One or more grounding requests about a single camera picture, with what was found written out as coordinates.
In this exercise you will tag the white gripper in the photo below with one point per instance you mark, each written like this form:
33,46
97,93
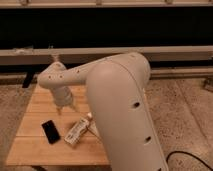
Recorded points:
62,96

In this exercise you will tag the grey metal rail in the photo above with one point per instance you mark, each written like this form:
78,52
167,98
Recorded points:
28,56

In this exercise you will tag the black eraser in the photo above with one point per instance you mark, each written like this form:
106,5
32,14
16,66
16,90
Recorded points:
51,131

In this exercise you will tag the wooden table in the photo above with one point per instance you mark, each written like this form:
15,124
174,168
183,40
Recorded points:
31,147

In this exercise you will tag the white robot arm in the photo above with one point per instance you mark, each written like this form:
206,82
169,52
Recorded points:
115,93

